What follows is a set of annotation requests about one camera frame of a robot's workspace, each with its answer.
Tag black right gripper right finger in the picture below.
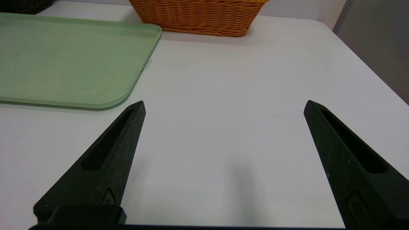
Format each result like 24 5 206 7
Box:
304 100 409 230

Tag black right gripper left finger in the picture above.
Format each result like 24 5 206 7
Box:
34 101 146 224

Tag orange wicker basket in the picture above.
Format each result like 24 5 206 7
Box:
129 0 270 37

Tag dark brown wicker basket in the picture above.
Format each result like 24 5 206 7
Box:
0 0 55 15

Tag light green plastic tray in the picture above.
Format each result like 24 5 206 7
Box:
0 12 162 110

